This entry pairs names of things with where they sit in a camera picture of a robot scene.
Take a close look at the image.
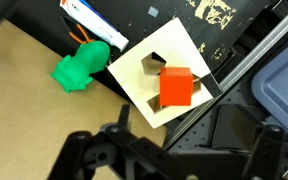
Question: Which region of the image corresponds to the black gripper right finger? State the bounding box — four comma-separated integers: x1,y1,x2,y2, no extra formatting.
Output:
212,104,288,180

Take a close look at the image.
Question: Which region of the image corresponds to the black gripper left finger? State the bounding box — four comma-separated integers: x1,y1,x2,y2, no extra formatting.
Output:
47,104,167,180

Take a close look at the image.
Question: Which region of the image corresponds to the orange cube block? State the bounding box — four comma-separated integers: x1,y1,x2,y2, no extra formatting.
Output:
159,66,195,107

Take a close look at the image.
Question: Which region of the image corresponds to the grey blue bin lid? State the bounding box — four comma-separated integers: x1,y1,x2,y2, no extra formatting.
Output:
251,32,288,137

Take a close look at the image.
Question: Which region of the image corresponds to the brown cardboard sheet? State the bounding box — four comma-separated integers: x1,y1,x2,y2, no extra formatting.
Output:
0,18,169,180

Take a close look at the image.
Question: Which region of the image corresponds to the wooden shape sorter box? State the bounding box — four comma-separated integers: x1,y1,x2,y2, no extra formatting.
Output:
106,17,224,130

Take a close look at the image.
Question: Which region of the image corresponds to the green toy figure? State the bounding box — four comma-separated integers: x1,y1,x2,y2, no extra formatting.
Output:
49,40,112,94

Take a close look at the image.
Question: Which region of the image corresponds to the white toothpaste tube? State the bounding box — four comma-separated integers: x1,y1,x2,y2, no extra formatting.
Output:
59,0,130,52

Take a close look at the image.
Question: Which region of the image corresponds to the aluminium frame rail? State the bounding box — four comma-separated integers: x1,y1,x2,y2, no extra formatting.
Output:
163,0,288,151

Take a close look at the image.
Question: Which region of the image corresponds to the orange wire piece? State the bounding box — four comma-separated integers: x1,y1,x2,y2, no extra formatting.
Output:
68,23,95,45

